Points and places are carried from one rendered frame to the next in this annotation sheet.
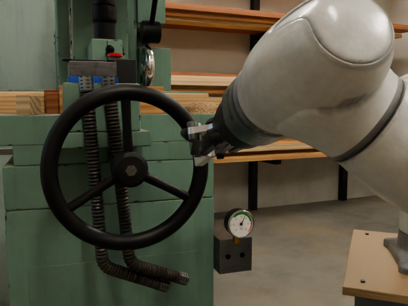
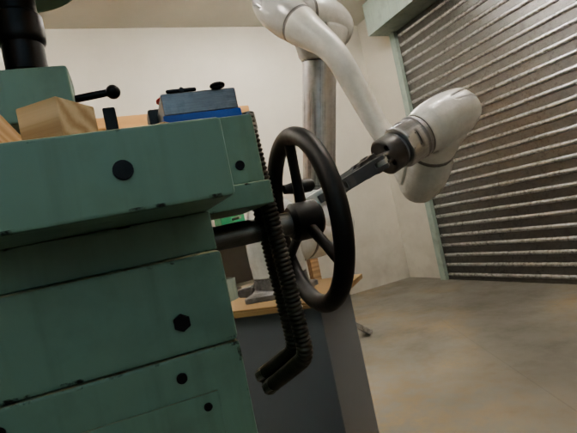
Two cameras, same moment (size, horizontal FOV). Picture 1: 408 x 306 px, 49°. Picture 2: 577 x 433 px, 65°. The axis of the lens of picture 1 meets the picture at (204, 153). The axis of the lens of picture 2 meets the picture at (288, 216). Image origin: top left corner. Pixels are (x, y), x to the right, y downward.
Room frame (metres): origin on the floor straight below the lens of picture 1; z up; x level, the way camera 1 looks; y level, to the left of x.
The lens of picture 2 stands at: (0.79, 0.84, 0.81)
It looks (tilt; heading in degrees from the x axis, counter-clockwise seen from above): 1 degrees up; 269
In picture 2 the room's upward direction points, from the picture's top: 12 degrees counter-clockwise
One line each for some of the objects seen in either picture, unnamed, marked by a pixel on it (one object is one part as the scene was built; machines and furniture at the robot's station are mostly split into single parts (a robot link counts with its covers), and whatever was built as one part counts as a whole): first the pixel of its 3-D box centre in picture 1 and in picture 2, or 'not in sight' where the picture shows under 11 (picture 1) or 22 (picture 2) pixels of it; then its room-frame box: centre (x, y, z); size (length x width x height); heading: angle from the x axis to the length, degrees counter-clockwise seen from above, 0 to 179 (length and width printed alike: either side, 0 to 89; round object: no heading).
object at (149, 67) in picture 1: (146, 68); not in sight; (1.25, 0.16, 1.02); 0.12 x 0.03 x 0.12; 18
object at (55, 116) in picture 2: not in sight; (60, 128); (0.95, 0.49, 0.92); 0.04 x 0.04 x 0.03; 74
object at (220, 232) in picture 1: (227, 247); not in sight; (1.03, -0.06, 0.58); 0.12 x 0.08 x 0.08; 18
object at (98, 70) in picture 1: (101, 70); (191, 114); (0.89, 0.20, 0.99); 0.13 x 0.11 x 0.06; 108
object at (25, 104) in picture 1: (28, 104); not in sight; (0.91, 0.35, 0.92); 0.04 x 0.03 x 0.04; 163
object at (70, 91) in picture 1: (99, 107); (199, 164); (0.89, 0.21, 0.91); 0.15 x 0.14 x 0.09; 108
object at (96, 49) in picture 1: (105, 60); (19, 111); (1.11, 0.24, 1.03); 0.14 x 0.07 x 0.09; 18
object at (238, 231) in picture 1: (238, 226); not in sight; (0.97, -0.08, 0.65); 0.06 x 0.04 x 0.08; 108
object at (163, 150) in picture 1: (110, 147); (114, 253); (1.03, 0.22, 0.82); 0.40 x 0.21 x 0.04; 108
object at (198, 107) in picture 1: (201, 107); not in sight; (1.07, 0.01, 0.91); 0.12 x 0.09 x 0.03; 18
